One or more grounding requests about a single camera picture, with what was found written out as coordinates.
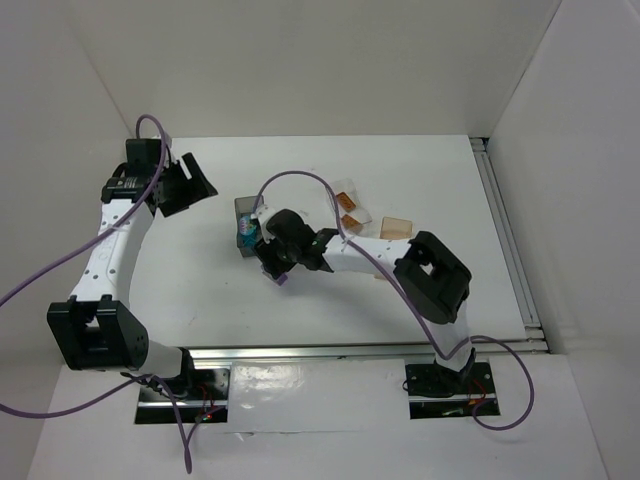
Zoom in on teal arch lego brick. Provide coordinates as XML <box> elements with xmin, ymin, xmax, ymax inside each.
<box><xmin>238</xmin><ymin>215</ymin><xmax>257</xmax><ymax>237</ymax></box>

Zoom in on orange lego base plate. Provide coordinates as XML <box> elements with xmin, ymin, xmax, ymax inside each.
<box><xmin>341</xmin><ymin>214</ymin><xmax>364</xmax><ymax>233</ymax></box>

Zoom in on teal stepped lego brick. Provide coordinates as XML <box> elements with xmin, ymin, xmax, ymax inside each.
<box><xmin>240</xmin><ymin>235</ymin><xmax>258</xmax><ymax>249</ymax></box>

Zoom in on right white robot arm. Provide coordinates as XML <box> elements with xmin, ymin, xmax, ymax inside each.
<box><xmin>251</xmin><ymin>206</ymin><xmax>475</xmax><ymax>384</ymax></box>

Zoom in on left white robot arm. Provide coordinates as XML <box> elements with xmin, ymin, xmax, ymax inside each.
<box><xmin>47</xmin><ymin>139</ymin><xmax>218</xmax><ymax>379</ymax></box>

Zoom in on smoky grey plastic container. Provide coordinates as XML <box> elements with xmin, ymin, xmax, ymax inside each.
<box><xmin>234</xmin><ymin>196</ymin><xmax>264</xmax><ymax>258</ymax></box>

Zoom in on clear plastic container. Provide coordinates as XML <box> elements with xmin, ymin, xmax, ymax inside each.
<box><xmin>328</xmin><ymin>178</ymin><xmax>373</xmax><ymax>237</ymax></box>

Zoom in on amber plastic container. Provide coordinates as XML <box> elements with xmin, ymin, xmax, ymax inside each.
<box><xmin>373</xmin><ymin>215</ymin><xmax>415</xmax><ymax>281</ymax></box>

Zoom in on aluminium front rail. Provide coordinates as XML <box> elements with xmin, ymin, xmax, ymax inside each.
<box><xmin>74</xmin><ymin>340</ymin><xmax>551</xmax><ymax>365</ymax></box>

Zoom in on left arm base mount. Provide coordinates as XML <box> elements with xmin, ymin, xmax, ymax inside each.
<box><xmin>134</xmin><ymin>366</ymin><xmax>231</xmax><ymax>425</ymax></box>

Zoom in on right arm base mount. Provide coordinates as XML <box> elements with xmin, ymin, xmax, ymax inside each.
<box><xmin>402</xmin><ymin>362</ymin><xmax>500</xmax><ymax>420</ymax></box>

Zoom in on aluminium side rail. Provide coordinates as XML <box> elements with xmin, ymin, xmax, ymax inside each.
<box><xmin>469</xmin><ymin>137</ymin><xmax>549</xmax><ymax>353</ymax></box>

